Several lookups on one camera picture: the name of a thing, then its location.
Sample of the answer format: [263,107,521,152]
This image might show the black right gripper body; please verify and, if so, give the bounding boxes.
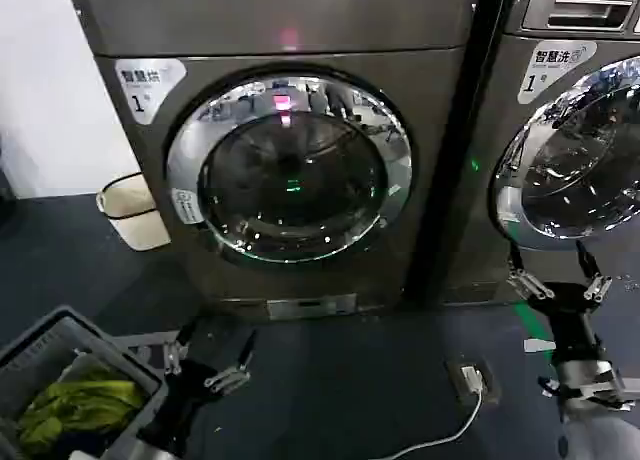
[541,279,609,364]

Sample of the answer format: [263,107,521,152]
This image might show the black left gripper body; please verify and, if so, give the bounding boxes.
[160,358,217,434]

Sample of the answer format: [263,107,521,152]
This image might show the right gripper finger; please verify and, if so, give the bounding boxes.
[506,241,552,302]
[574,239,615,302]

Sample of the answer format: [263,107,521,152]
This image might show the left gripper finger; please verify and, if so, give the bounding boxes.
[202,328,260,394]
[163,322,195,377]

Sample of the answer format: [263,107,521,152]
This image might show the green floor tape strip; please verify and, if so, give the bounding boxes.
[513,299,555,352]

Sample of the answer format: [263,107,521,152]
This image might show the grey washer with drawer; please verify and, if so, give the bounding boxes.
[443,0,640,307]

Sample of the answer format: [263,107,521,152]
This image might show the grey plastic laundry basket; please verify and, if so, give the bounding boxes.
[0,304,170,460]

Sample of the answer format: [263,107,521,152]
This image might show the white cloth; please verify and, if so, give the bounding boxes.
[58,350,104,383]

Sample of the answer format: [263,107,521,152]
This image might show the round chrome glass washer door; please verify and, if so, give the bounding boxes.
[491,54,640,254]

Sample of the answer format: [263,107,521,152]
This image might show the green garment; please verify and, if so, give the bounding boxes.
[18,366,145,445]

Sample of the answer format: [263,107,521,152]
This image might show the grey floor socket box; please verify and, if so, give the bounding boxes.
[444,358,502,407]

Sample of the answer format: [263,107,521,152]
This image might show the dark blue garment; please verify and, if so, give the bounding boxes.
[52,419,104,460]

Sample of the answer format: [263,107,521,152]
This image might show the beige bin with black rim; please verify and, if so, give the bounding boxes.
[96,171,172,252]

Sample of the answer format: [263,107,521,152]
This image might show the small white instruction sticker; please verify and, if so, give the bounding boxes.
[170,186,204,227]

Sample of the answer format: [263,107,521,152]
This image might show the round glass dryer door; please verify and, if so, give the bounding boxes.
[164,64,414,272]

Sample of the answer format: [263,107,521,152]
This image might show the white washer number label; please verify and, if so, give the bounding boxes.
[516,39,599,107]

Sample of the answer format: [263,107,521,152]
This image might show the white number label sticker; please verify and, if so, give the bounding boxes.
[114,58,188,127]

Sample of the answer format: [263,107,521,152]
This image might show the grey dryer with dryer label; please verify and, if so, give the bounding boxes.
[67,0,484,323]

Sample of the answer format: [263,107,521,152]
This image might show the white plug with cable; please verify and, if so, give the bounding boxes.
[398,364,485,460]

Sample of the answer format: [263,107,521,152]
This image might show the washer detergent drawer handle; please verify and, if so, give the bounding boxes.
[519,0,640,32]

